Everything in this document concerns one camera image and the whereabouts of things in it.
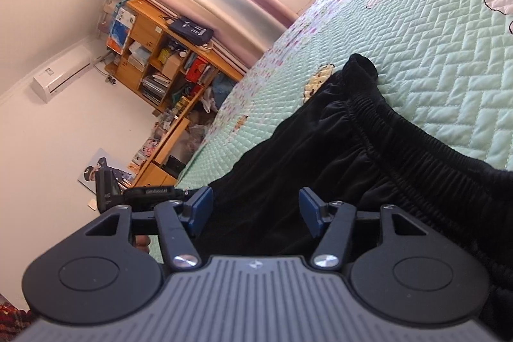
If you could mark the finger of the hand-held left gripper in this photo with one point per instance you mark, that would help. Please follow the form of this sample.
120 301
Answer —
182 193

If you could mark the wooden bookshelf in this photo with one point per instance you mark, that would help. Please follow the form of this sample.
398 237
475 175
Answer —
148 29

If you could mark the blue printed box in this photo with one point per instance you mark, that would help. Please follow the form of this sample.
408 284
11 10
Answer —
120 27

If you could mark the grey plastic bag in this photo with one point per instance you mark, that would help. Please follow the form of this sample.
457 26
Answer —
200 135

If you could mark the cardboard box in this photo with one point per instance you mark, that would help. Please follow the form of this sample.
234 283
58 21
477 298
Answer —
170 66

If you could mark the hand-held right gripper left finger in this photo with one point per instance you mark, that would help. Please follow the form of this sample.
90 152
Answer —
200 205

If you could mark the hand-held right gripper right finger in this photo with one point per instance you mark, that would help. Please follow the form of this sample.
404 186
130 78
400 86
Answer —
312 209

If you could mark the red box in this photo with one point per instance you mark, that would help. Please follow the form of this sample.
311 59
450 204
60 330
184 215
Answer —
197 70

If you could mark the black pants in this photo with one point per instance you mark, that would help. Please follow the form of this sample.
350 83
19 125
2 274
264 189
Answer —
320 165

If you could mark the blue cloth bundle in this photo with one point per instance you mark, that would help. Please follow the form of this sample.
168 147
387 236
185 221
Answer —
222 87

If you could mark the white air conditioner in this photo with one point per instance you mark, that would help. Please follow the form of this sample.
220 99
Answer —
62 75

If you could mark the white plastic bag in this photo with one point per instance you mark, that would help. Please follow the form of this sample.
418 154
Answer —
209 100

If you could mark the dark hanging bag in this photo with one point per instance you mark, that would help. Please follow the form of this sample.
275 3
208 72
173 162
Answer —
190 30

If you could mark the green bee quilt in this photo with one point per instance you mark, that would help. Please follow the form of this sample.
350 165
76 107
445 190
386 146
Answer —
441 65

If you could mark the wooden desk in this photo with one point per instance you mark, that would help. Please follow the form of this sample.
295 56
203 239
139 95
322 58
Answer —
160 165

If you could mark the white wall switch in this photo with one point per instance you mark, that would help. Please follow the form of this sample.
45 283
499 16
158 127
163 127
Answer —
93 205

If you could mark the wall poster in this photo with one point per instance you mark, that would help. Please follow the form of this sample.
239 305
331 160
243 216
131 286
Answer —
106 169

